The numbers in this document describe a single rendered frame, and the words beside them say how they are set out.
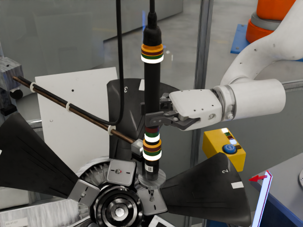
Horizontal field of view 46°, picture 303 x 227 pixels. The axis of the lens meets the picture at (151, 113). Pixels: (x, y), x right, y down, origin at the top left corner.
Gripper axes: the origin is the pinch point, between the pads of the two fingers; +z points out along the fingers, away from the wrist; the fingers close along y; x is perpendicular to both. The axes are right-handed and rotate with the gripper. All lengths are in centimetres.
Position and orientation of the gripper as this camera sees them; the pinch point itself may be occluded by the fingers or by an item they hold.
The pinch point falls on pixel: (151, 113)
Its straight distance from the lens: 79.6
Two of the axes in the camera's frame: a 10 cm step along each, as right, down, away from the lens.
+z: -9.6, 1.4, -2.3
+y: -2.7, -5.5, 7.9
